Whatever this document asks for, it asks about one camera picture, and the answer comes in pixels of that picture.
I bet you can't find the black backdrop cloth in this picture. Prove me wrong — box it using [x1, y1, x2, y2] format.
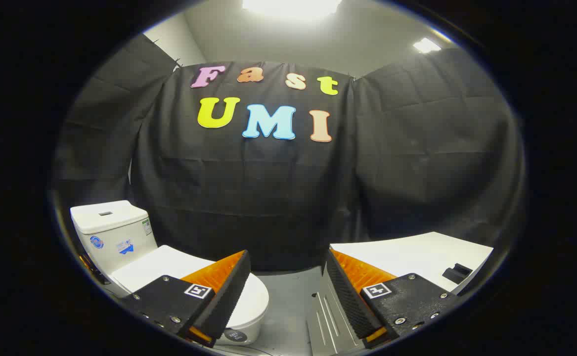
[51, 34, 526, 272]

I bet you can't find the white toilet lid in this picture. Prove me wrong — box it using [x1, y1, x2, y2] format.
[113, 245, 270, 328]

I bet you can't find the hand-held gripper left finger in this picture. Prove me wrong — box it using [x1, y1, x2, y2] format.
[120, 250, 252, 348]

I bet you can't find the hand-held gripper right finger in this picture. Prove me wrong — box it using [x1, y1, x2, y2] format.
[325, 248, 462, 349]

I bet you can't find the white drawer cabinet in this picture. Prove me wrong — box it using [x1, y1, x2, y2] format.
[307, 231, 494, 356]

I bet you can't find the white toilet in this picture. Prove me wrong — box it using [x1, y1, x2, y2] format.
[70, 200, 270, 346]

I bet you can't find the large ceiling light panel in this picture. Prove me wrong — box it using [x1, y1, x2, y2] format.
[241, 0, 343, 20]

